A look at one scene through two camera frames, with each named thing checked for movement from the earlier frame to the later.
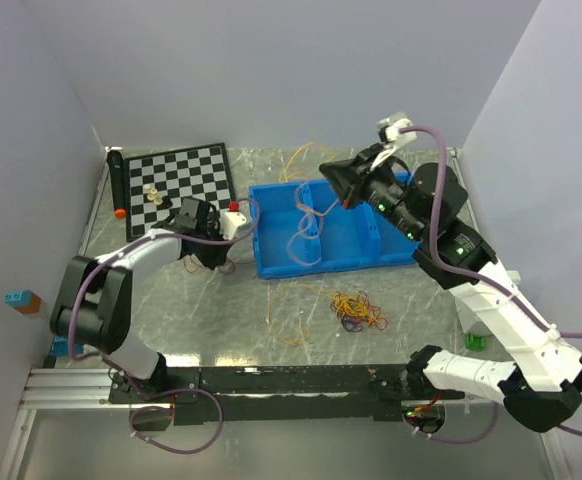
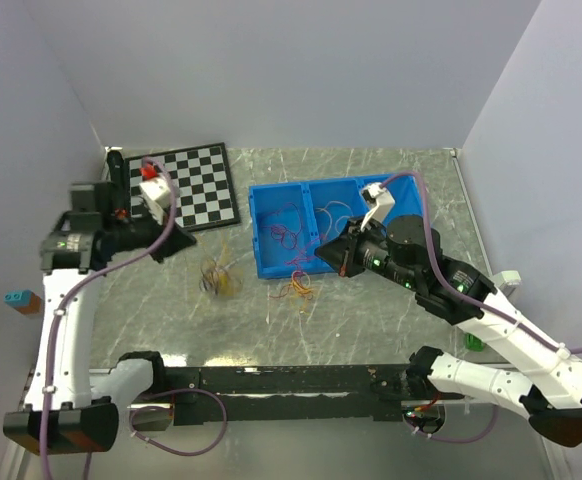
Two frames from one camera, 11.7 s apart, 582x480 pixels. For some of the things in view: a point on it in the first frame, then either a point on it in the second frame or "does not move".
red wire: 223,271 → 285,226
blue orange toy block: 26,302 does not move
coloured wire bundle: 353,310 → 220,279
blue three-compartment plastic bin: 300,227 does not move
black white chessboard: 155,183 does not move
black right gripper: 351,177 → 341,252
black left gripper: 218,258 → 178,241
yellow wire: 300,150 → 324,208
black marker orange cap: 116,164 does not move
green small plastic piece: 476,343 does not move
